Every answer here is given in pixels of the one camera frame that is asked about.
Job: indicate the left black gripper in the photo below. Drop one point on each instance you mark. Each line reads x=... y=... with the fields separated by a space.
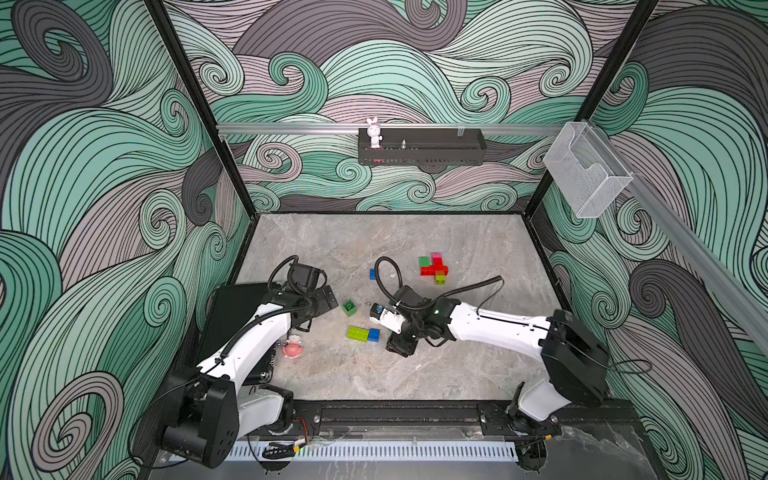
x=322 y=305

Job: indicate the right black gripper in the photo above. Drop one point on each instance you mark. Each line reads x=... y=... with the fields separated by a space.
x=396 y=344

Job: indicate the lime long lego brick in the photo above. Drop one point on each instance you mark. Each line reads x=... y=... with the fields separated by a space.
x=358 y=334

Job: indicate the long red lego brick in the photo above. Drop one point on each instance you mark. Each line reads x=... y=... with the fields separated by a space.
x=437 y=268

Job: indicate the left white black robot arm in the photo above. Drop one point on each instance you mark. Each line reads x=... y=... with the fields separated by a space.
x=204 y=409

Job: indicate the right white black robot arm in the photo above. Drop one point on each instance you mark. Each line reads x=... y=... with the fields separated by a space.
x=575 y=361

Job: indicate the pink toy figure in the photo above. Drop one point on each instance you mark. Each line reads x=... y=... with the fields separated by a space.
x=293 y=347

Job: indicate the black box on table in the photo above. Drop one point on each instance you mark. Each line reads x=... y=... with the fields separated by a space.
x=231 y=306

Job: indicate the white pink bunny figurine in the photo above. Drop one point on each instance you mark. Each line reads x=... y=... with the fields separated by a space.
x=374 y=132

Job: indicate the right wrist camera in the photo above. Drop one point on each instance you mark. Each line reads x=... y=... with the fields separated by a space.
x=386 y=317

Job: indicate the aluminium rail back wall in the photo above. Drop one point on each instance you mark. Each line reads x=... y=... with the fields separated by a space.
x=308 y=128

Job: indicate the aluminium rail wall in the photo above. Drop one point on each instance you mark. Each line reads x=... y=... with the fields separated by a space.
x=713 y=220
x=308 y=128

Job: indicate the black wall shelf tray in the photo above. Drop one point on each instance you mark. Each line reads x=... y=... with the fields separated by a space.
x=424 y=148

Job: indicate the white slotted cable duct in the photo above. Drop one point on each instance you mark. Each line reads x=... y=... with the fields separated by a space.
x=461 y=451

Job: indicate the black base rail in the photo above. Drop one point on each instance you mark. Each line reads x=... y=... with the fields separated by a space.
x=491 y=417

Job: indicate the clear plastic wall bin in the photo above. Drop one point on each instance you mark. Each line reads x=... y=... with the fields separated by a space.
x=588 y=170

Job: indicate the aluminium rail right wall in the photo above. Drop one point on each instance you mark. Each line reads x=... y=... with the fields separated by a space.
x=713 y=220

